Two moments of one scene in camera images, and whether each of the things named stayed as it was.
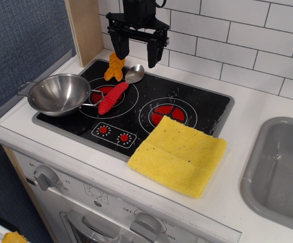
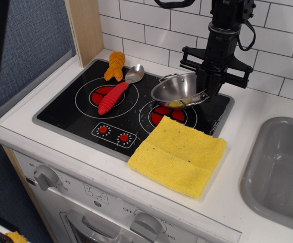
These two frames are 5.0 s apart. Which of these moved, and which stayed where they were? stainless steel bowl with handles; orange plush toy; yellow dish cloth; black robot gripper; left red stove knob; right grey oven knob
Moved: stainless steel bowl with handles; black robot gripper
Stayed: right grey oven knob; left red stove knob; orange plush toy; yellow dish cloth
